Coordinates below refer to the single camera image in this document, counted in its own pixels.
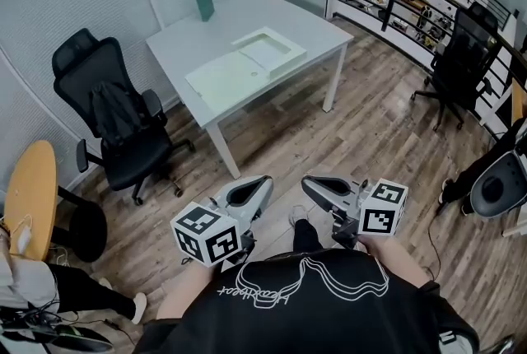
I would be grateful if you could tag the person's black printed shirt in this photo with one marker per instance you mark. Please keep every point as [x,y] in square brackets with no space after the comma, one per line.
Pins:
[313,315]

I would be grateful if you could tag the person's left forearm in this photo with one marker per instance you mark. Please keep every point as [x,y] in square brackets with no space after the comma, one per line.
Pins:
[173,305]

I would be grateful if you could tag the black jacket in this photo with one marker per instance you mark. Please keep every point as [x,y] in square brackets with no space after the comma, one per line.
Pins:
[115,113]

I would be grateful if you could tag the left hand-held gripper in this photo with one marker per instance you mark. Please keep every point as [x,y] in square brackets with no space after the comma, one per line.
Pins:
[206,237]

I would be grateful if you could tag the round wooden table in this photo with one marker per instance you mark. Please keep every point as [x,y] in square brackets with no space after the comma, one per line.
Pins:
[31,196]

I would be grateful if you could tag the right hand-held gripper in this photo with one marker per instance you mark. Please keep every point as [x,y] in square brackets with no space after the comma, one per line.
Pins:
[383,212]

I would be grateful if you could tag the grey swivel chair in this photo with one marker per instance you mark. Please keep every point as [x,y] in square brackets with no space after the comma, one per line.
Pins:
[498,187]

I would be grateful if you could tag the person's black trouser leg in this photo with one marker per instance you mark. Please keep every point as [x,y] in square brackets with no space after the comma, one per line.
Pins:
[306,235]

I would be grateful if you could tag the black round table base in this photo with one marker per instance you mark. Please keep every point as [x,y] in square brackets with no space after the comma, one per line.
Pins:
[88,229]

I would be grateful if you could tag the black mesh office chair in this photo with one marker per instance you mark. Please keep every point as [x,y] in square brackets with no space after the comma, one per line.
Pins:
[136,163]
[465,56]

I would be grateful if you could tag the person's white shoe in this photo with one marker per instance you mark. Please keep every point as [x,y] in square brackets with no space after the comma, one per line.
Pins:
[296,214]

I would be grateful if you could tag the white table leg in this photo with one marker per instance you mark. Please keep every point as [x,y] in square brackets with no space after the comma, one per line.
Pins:
[224,152]
[333,80]

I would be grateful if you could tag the person's right forearm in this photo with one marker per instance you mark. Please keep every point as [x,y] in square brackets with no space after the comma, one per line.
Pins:
[399,262]

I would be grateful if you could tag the green book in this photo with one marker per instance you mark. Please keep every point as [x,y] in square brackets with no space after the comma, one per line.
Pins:
[204,2]

